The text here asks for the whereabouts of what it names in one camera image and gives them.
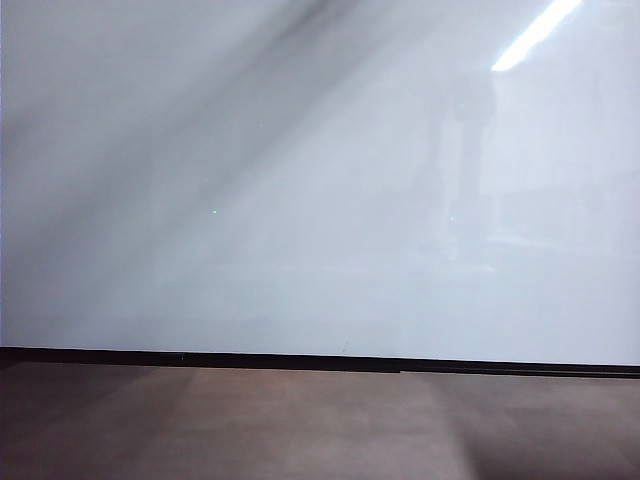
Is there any white whiteboard with black frame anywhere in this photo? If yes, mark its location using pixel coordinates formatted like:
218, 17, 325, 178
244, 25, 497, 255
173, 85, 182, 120
0, 0, 640, 380

